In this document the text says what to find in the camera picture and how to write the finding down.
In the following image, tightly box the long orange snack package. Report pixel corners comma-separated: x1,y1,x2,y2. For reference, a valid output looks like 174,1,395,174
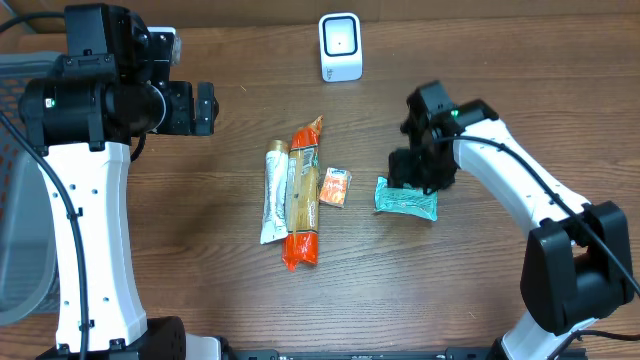
282,115,324,272

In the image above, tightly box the grey plastic mesh basket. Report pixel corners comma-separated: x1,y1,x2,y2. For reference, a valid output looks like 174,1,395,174
1,52,59,326

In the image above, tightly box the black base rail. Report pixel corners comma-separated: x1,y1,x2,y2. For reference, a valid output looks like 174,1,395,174
219,347,589,360

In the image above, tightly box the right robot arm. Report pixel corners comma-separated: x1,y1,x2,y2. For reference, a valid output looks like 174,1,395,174
387,81,639,359

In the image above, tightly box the white barcode scanner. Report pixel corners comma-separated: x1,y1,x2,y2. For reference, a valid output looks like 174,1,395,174
318,12,363,83

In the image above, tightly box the small orange packet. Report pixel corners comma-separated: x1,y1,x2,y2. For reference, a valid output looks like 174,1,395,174
319,167,352,208

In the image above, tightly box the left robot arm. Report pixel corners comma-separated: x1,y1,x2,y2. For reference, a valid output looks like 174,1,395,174
19,3,223,359

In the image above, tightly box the teal snack packet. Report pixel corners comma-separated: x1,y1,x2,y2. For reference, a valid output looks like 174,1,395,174
374,177,438,222

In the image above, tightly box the white silver tube package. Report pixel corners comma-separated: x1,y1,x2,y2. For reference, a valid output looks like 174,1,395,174
260,140,289,245

